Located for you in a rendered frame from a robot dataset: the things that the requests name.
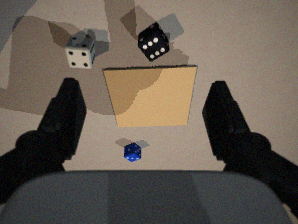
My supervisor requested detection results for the white die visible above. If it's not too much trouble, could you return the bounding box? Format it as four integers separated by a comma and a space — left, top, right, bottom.
65, 36, 95, 69

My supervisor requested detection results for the black die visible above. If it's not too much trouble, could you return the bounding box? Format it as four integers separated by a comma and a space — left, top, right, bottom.
138, 22, 170, 62

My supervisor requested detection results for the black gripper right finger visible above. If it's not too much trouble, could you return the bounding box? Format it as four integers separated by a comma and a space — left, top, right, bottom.
202, 81, 298, 219

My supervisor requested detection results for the blue die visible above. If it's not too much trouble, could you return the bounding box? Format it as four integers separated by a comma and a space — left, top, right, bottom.
124, 143, 141, 162

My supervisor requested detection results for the tan mat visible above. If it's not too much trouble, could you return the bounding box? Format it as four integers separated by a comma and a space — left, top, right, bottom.
104, 65, 196, 127

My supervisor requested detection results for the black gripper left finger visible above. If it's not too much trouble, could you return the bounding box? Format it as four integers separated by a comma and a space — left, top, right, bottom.
0, 78, 87, 205

